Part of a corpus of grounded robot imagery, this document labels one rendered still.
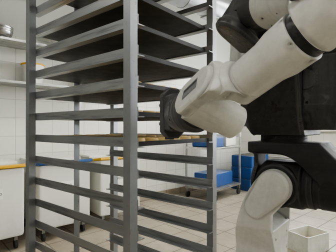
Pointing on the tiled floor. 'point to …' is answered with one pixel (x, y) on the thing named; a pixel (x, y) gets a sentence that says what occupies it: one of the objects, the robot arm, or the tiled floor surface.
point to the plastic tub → (308, 239)
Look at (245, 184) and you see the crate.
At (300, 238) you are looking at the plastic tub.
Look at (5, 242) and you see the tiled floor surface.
